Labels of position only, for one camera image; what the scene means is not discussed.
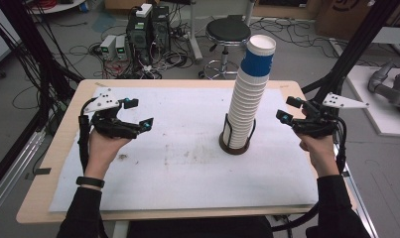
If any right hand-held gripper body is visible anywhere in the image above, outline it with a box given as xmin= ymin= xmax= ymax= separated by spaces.
xmin=290 ymin=92 xmax=370 ymax=139

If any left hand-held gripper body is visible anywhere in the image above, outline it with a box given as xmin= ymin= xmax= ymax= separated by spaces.
xmin=82 ymin=87 xmax=143 ymax=140

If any stack of white ribbed cups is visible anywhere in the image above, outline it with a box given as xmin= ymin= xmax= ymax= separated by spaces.
xmin=221 ymin=67 xmax=271 ymax=151

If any blue paper cup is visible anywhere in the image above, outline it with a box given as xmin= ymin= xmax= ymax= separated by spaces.
xmin=239 ymin=34 xmax=277 ymax=77

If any black wire cup holder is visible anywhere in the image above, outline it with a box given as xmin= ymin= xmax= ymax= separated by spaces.
xmin=218 ymin=112 xmax=257 ymax=156

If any person's left hand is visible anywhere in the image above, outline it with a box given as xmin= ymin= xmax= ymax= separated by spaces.
xmin=83 ymin=128 xmax=133 ymax=181

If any person's right hand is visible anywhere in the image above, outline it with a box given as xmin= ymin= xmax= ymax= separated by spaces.
xmin=298 ymin=132 xmax=340 ymax=179

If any grey power supply unit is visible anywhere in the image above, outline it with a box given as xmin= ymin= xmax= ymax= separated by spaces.
xmin=115 ymin=35 xmax=128 ymax=61
xmin=99 ymin=34 xmax=118 ymax=58

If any white floor board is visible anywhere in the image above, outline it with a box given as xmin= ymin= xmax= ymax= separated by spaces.
xmin=345 ymin=64 xmax=400 ymax=139

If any black wristband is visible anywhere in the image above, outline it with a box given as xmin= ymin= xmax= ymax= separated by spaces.
xmin=75 ymin=176 xmax=106 ymax=189

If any black computer tower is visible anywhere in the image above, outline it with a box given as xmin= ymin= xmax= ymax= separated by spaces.
xmin=125 ymin=13 xmax=155 ymax=66
xmin=152 ymin=5 xmax=171 ymax=56

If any white table mat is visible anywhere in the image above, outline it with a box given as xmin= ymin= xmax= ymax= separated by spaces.
xmin=49 ymin=86 xmax=320 ymax=212

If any white box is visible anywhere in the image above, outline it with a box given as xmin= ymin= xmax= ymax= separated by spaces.
xmin=135 ymin=3 xmax=154 ymax=19

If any black round stool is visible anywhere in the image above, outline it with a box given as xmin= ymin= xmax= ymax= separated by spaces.
xmin=199 ymin=16 xmax=252 ymax=80

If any cardboard box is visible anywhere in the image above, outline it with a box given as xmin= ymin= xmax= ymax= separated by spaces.
xmin=315 ymin=0 xmax=375 ymax=42

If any white round table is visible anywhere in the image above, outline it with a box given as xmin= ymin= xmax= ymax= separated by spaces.
xmin=30 ymin=0 xmax=86 ymax=15

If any left hand-held gripper cable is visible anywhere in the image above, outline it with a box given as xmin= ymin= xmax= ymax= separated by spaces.
xmin=77 ymin=98 xmax=96 ymax=174

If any hand-held gripper cable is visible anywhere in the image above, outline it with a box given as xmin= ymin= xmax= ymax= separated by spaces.
xmin=332 ymin=116 xmax=348 ymax=176
xmin=77 ymin=98 xmax=96 ymax=174

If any right hand-held gripper cable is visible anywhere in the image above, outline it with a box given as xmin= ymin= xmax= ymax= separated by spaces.
xmin=332 ymin=116 xmax=348 ymax=176

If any black frame stand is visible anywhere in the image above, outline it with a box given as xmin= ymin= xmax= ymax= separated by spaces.
xmin=0 ymin=0 xmax=84 ymax=196
xmin=301 ymin=0 xmax=400 ymax=104

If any aluminium rail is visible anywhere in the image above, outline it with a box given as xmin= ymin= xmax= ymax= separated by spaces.
xmin=0 ymin=128 xmax=47 ymax=221

